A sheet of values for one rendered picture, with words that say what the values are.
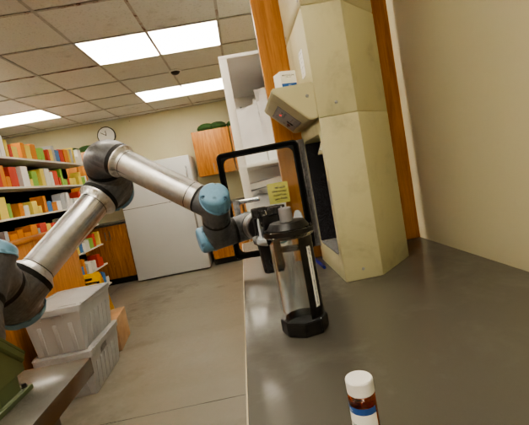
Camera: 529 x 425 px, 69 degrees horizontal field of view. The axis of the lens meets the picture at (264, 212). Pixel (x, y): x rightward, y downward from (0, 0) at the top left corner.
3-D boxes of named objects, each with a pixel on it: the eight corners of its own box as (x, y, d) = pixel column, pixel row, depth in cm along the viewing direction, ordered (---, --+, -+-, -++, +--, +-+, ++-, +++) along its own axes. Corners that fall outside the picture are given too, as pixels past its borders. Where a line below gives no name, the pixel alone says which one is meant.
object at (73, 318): (118, 318, 320) (110, 280, 317) (90, 350, 260) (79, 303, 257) (68, 328, 318) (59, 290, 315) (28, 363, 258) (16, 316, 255)
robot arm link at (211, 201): (94, 117, 109) (240, 183, 96) (105, 147, 118) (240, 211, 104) (62, 139, 102) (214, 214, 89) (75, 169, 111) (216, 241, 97)
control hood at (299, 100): (300, 132, 137) (295, 104, 136) (319, 118, 105) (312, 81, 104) (269, 137, 137) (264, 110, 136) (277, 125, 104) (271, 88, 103)
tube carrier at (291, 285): (338, 323, 80) (321, 223, 78) (291, 338, 77) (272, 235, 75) (316, 309, 90) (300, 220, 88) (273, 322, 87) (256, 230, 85)
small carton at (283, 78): (291, 94, 117) (288, 75, 117) (298, 90, 113) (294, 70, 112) (276, 96, 116) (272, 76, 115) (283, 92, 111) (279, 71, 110)
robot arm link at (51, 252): (-49, 298, 84) (99, 147, 117) (-14, 325, 96) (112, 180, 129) (-4, 317, 82) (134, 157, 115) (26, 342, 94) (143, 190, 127)
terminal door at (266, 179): (316, 247, 140) (297, 138, 136) (235, 260, 144) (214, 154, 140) (315, 247, 140) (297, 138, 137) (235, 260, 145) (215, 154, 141)
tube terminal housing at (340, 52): (387, 246, 143) (354, 34, 135) (430, 266, 110) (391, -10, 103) (322, 259, 142) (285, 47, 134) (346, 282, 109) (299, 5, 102)
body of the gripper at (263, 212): (256, 210, 88) (243, 210, 100) (262, 246, 89) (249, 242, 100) (286, 203, 90) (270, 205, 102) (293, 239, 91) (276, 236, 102)
